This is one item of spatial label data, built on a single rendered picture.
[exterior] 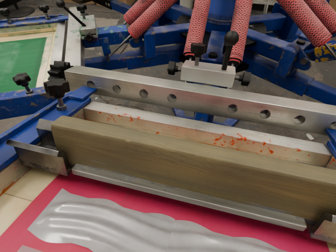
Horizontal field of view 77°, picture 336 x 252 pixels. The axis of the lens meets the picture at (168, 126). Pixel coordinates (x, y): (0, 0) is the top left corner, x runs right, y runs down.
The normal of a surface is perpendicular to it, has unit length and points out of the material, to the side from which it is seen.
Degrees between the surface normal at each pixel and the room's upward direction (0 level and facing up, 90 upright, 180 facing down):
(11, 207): 15
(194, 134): 75
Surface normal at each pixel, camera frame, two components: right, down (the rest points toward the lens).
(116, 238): -0.14, -0.50
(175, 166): -0.24, 0.51
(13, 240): 0.07, -0.84
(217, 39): 0.00, -0.67
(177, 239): 0.05, -0.40
